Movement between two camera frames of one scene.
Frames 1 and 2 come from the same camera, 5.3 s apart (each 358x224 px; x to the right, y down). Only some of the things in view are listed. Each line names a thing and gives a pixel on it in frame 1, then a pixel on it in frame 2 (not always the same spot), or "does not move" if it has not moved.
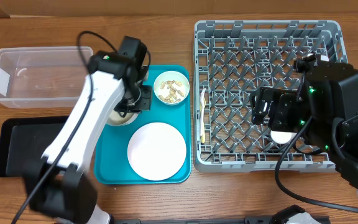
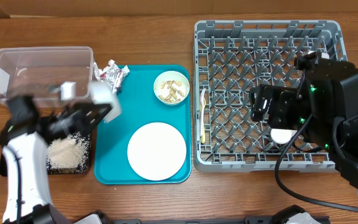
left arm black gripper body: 136,99 -> 63,124
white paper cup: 281,137 does not move
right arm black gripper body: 288,110 does not move
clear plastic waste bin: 37,77 does not move
